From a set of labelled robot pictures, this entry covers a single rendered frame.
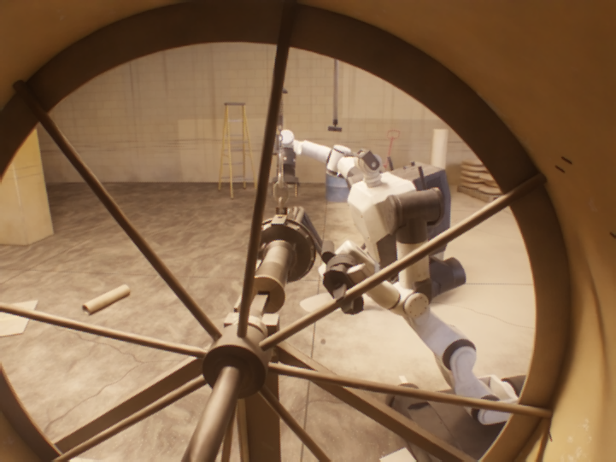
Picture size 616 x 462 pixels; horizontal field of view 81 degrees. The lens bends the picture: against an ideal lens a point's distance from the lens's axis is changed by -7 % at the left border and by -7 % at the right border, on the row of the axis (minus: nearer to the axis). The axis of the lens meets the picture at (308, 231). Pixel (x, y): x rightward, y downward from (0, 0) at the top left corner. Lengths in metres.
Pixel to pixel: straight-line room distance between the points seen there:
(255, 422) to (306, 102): 8.28
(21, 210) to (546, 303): 5.49
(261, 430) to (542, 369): 0.87
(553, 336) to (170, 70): 9.57
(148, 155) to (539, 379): 9.79
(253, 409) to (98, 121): 9.91
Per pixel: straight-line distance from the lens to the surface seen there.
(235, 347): 0.90
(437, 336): 1.58
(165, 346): 1.00
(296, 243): 1.60
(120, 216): 0.91
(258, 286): 1.26
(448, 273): 1.46
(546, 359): 1.08
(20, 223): 5.78
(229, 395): 0.84
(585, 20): 0.44
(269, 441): 1.44
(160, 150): 10.11
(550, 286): 0.99
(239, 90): 9.44
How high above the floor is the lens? 1.47
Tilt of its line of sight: 16 degrees down
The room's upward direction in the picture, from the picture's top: straight up
